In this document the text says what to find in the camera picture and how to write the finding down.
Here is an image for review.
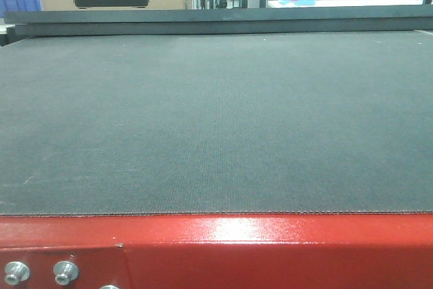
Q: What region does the dark grey conveyor belt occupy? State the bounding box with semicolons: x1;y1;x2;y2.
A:
1;30;432;215

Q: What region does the light blue tray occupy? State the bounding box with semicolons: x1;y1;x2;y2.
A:
278;0;317;7

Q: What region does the white background table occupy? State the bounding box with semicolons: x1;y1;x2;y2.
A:
268;0;423;8

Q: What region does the silver bolt right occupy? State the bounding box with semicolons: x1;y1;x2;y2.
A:
53;261;79;286

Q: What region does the silver bolt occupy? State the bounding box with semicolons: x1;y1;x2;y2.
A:
53;261;79;286
5;261;30;286

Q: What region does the silver bolt left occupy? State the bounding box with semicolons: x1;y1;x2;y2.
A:
5;261;30;286

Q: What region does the red conveyor frame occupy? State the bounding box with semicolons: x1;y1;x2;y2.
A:
1;214;432;288

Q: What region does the dark conveyor far rail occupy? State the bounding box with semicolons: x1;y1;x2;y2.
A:
4;5;432;37

